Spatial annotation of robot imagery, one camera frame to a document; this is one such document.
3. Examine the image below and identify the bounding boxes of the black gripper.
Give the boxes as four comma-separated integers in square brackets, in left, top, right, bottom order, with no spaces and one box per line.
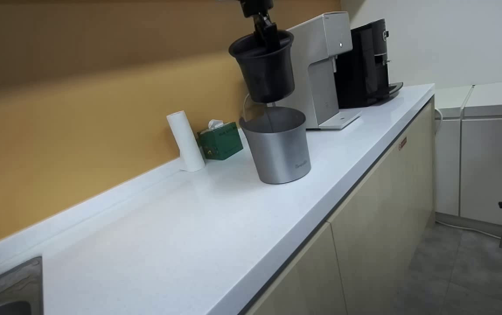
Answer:
[238,0,280,49]

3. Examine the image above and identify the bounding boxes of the grey metal bin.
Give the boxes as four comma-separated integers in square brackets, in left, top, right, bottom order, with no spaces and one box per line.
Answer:
[238,105,313,187]

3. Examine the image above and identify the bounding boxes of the black coffee machine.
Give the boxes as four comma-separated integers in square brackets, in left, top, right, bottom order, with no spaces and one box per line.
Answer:
[334,18,406,110]

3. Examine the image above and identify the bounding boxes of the green tissue box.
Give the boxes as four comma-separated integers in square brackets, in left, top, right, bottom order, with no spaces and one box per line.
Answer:
[196,117,245,163]

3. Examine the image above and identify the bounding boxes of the beige cabinet door with sticker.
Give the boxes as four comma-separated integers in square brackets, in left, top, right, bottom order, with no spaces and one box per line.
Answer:
[327,98,439,315]

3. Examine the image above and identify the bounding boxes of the white floor cabinet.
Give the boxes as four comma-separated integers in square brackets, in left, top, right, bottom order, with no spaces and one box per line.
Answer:
[432,84,478,219]
[459,79,502,231]

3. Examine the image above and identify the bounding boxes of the steel kitchen sink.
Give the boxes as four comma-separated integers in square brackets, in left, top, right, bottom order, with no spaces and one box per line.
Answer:
[0,254,46,315]

